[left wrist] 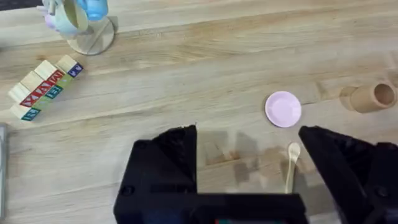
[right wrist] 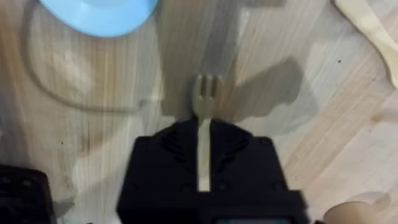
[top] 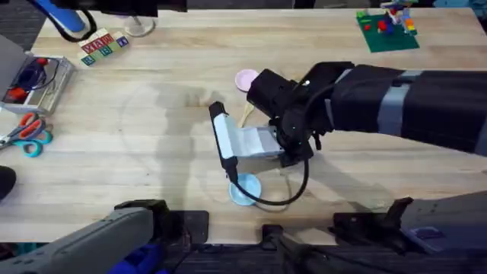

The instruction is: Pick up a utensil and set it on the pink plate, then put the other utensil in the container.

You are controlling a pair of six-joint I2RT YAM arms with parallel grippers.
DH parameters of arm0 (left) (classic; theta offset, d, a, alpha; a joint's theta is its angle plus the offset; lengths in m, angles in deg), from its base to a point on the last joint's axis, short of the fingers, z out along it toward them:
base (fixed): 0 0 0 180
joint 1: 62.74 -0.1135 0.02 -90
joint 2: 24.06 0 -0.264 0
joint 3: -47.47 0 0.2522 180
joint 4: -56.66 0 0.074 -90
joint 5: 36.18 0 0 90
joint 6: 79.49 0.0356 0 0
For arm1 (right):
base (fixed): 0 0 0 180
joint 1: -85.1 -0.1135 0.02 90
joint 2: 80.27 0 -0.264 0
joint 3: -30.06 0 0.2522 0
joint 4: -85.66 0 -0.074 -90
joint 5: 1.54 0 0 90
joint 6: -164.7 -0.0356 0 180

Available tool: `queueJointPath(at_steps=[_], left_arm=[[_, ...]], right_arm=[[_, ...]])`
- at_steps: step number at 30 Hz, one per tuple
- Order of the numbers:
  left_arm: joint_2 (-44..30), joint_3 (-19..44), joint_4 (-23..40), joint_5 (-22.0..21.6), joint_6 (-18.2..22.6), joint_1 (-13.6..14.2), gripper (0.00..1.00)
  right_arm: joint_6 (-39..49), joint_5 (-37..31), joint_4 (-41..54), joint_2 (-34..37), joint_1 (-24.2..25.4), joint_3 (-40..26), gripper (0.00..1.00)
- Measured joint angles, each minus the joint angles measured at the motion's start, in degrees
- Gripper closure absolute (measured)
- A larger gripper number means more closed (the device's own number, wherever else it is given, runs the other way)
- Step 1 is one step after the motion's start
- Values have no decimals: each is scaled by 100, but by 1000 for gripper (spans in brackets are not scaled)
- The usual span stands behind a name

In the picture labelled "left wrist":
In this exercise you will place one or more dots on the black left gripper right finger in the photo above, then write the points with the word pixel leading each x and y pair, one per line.
pixel 342 168

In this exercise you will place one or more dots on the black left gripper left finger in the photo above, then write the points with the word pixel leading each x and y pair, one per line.
pixel 174 155

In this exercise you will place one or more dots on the wooden spoon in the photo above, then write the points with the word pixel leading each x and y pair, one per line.
pixel 293 152

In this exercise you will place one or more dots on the wooden cylinder container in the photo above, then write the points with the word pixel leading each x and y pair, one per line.
pixel 367 99

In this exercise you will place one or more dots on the pink plate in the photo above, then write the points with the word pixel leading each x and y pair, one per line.
pixel 283 109

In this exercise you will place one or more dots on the wooden cup stand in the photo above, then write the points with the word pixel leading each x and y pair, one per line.
pixel 96 39

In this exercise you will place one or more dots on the heap of wooden letter blocks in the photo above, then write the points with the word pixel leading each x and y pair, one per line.
pixel 40 87

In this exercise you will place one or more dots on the blue cup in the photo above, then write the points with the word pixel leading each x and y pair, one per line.
pixel 94 7

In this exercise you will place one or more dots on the pale green cup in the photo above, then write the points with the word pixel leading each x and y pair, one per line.
pixel 66 18

